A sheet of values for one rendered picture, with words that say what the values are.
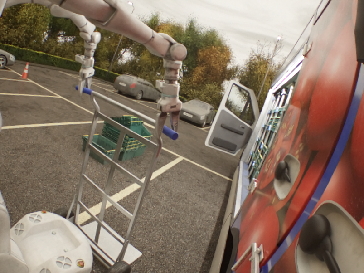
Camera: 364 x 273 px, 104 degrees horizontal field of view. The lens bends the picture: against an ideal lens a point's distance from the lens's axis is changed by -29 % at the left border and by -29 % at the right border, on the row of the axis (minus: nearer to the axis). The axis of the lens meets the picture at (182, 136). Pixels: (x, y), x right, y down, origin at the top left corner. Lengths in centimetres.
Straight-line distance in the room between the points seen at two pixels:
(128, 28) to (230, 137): 449
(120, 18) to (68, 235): 129
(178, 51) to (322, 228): 71
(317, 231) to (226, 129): 453
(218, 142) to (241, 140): 60
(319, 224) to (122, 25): 71
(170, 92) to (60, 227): 117
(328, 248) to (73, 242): 133
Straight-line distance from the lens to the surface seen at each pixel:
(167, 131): 86
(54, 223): 149
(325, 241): 45
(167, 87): 80
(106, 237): 194
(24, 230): 146
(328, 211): 52
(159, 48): 74
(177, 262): 197
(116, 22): 62
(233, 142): 499
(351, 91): 63
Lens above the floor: 139
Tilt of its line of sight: 11 degrees down
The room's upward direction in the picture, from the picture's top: 21 degrees clockwise
